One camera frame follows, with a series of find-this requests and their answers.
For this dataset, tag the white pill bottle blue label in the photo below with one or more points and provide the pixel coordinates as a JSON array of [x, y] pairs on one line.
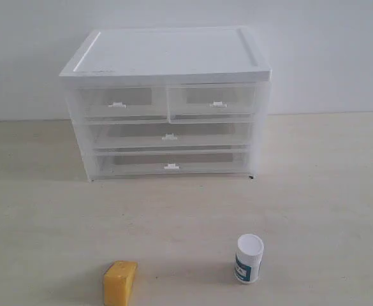
[[248, 256]]

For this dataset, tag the yellow cheese wedge block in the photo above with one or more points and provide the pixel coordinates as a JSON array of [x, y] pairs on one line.
[[118, 283]]

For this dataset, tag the clear bottom wide drawer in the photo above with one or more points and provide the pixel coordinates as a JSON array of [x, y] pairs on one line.
[[172, 163]]

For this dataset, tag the clear wide drawer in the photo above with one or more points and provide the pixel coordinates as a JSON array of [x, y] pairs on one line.
[[117, 136], [172, 163]]

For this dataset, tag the clear middle wide drawer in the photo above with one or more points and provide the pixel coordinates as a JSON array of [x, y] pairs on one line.
[[117, 136]]

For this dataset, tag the white plastic drawer cabinet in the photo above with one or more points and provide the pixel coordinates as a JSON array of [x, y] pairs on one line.
[[163, 58]]

